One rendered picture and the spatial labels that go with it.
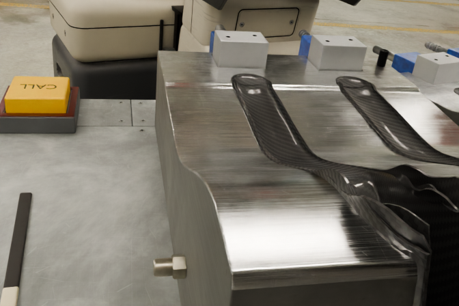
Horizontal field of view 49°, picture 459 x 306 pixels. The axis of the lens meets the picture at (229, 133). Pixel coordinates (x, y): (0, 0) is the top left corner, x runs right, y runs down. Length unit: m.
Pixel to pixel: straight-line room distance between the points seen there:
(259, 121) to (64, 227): 0.18
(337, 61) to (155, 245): 0.27
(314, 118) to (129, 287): 0.21
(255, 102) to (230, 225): 0.25
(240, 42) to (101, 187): 0.19
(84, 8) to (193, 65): 0.54
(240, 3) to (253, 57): 0.32
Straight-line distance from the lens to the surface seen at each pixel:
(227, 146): 0.38
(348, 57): 0.55
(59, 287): 0.38
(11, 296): 0.38
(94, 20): 1.02
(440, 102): 0.63
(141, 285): 0.38
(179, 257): 0.33
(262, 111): 0.45
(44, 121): 0.56
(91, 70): 1.06
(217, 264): 0.23
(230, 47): 0.50
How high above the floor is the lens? 1.07
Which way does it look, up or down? 28 degrees down
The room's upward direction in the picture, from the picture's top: 7 degrees clockwise
